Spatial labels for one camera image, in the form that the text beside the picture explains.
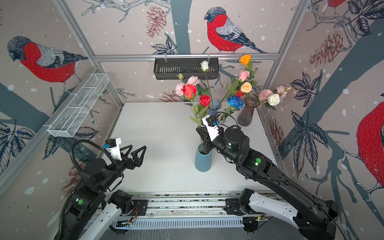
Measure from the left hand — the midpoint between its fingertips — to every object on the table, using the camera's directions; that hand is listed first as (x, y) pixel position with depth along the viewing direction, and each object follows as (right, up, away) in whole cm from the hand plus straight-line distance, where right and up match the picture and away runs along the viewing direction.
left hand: (137, 147), depth 64 cm
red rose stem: (+51, +27, +18) cm, 60 cm away
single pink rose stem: (+48, +31, +17) cm, 60 cm away
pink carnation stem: (+74, +28, +17) cm, 81 cm away
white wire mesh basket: (-37, +19, +13) cm, 44 cm away
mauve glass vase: (+60, +15, +35) cm, 71 cm away
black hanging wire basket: (+8, +45, +30) cm, 55 cm away
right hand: (+26, +8, -4) cm, 27 cm away
